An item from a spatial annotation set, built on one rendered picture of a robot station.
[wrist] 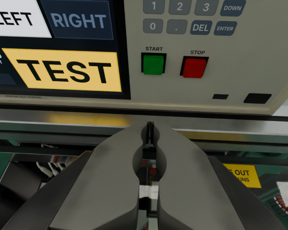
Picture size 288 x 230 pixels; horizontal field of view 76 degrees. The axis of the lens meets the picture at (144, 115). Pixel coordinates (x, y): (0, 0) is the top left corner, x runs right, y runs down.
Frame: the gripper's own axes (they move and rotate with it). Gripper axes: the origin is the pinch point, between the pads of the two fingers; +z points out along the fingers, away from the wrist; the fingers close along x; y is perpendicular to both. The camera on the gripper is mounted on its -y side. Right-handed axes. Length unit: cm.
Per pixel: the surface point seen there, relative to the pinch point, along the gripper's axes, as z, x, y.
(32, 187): 23, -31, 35
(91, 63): 6.7, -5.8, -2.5
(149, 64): 6.0, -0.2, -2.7
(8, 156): 10.0, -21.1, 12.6
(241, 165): 7.4, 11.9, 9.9
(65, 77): 7.6, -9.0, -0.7
